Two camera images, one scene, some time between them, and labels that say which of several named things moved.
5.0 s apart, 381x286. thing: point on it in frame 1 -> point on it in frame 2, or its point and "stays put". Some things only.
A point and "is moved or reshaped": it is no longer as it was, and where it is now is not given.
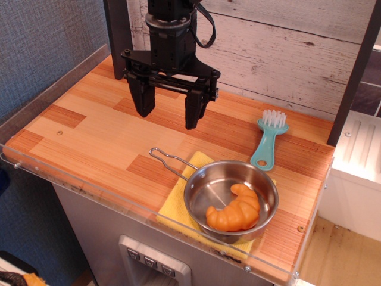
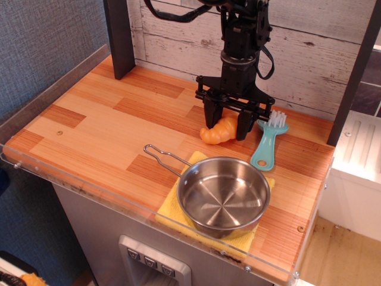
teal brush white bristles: [272, 123] stays put
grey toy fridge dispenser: [146, 266] stays put
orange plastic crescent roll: [241, 214] -> [225, 130]
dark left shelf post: [119, 33] stays put
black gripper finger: [143, 92] -> [214, 108]
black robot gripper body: [172, 62] -> [237, 87]
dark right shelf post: [356, 74] stays put
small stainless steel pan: [211, 187] is moved or reshaped
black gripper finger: [195, 103] -> [246, 120]
